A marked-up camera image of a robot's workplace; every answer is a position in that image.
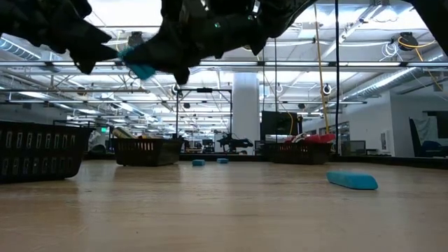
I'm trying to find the yellow cable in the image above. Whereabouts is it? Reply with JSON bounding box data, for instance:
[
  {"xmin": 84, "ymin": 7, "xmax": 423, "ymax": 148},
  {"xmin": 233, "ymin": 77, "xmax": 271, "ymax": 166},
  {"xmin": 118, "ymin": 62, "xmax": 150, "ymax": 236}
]
[{"xmin": 313, "ymin": 3, "xmax": 332, "ymax": 136}]

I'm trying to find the black screen panel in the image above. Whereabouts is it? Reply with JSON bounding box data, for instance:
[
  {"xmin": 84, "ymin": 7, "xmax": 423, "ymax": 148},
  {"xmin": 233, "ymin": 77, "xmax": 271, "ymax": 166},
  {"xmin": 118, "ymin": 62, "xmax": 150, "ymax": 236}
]
[{"xmin": 260, "ymin": 111, "xmax": 304, "ymax": 143}]

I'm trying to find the black slotted plastic basket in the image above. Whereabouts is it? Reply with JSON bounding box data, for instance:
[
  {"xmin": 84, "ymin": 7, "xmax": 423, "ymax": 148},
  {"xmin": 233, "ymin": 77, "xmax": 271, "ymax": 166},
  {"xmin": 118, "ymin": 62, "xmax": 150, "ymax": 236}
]
[
  {"xmin": 264, "ymin": 141, "xmax": 333, "ymax": 166},
  {"xmin": 0, "ymin": 120, "xmax": 95, "ymax": 186},
  {"xmin": 111, "ymin": 136, "xmax": 185, "ymax": 167}
]

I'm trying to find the black aluminium rig frame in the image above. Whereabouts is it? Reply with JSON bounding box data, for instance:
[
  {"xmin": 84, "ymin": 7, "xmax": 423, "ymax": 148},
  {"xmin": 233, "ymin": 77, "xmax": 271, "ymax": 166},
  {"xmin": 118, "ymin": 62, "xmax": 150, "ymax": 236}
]
[{"xmin": 82, "ymin": 153, "xmax": 448, "ymax": 171}]

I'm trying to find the thick black hanging cable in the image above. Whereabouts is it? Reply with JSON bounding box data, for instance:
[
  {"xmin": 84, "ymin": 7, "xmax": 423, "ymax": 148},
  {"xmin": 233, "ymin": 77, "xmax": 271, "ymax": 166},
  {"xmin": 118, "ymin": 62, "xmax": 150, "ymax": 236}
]
[{"xmin": 334, "ymin": 0, "xmax": 341, "ymax": 155}]

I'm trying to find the blue chair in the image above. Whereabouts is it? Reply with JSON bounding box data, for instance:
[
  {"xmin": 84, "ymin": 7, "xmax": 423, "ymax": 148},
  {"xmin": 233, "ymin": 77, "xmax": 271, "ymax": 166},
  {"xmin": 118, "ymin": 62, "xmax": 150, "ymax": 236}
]
[{"xmin": 419, "ymin": 139, "xmax": 448, "ymax": 158}]

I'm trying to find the ceiling cable reel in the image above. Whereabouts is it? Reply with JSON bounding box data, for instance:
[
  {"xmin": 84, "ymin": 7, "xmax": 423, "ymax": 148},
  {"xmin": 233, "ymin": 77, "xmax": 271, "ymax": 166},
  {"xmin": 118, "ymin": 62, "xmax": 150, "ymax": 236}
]
[
  {"xmin": 397, "ymin": 31, "xmax": 419, "ymax": 52},
  {"xmin": 127, "ymin": 30, "xmax": 145, "ymax": 48}
]

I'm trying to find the distant black rig frame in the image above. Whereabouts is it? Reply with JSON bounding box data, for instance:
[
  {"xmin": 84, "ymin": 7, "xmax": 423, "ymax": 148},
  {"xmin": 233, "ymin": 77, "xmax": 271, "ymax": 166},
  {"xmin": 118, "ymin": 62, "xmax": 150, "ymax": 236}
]
[{"xmin": 174, "ymin": 87, "xmax": 234, "ymax": 155}]

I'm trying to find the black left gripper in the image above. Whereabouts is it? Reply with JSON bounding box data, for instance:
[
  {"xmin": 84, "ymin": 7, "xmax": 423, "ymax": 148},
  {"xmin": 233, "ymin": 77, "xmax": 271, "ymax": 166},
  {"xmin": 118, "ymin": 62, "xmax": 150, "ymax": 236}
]
[{"xmin": 20, "ymin": 0, "xmax": 119, "ymax": 76}]

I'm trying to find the white column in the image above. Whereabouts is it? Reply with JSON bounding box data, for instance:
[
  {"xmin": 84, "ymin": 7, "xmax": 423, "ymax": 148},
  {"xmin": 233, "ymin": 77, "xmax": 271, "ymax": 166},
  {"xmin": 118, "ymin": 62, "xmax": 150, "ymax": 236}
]
[{"xmin": 232, "ymin": 72, "xmax": 262, "ymax": 155}]

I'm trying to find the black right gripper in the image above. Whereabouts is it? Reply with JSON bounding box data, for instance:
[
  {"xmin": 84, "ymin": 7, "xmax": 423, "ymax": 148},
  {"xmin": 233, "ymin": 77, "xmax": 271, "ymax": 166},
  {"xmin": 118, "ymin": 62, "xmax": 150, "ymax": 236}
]
[{"xmin": 121, "ymin": 0, "xmax": 267, "ymax": 86}]

